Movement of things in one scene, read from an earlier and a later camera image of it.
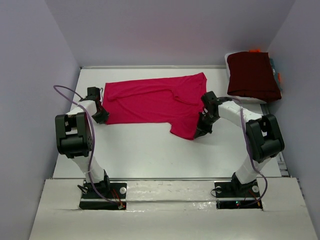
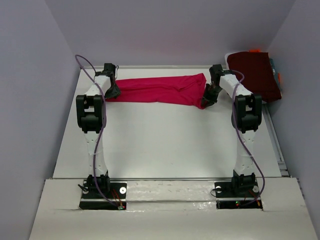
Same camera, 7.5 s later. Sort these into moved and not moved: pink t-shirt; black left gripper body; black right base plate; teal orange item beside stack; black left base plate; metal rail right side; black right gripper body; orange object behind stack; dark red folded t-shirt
Moved: pink t-shirt; black left gripper body; black right gripper body
Not moved: teal orange item beside stack; black right base plate; metal rail right side; dark red folded t-shirt; black left base plate; orange object behind stack
